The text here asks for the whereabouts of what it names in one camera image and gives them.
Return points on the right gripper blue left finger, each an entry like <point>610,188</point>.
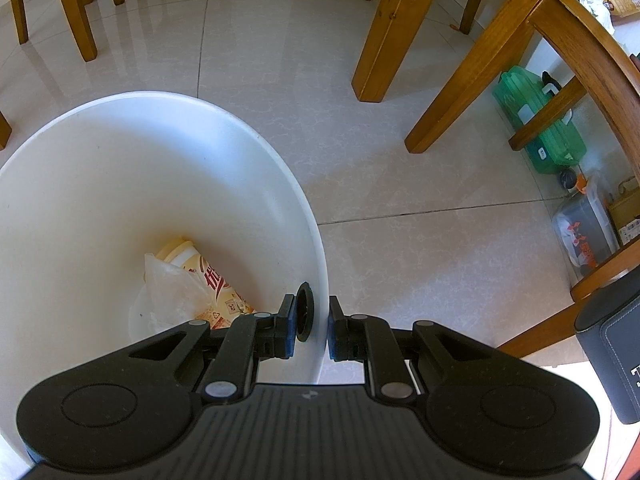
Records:
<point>276,332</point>

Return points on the wooden dining table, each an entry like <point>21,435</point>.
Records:
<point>390,36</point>

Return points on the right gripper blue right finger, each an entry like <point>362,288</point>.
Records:
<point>346,338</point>

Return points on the milk tea paper cup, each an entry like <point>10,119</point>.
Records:
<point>227,304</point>

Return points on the brown cardboard carton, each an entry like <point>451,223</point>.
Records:
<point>625,211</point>

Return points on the clear plastic storage box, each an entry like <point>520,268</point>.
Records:
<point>585,228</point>

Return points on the white plastic trash bin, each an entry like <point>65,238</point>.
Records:
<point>95,190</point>

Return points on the dark leather box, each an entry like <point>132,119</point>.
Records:
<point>607,329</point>

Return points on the green plastic case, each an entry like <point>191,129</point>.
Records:
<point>540,110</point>

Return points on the black round bin magnet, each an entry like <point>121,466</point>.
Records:
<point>304,307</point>

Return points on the clear plastic bag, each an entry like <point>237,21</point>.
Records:
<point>175,295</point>

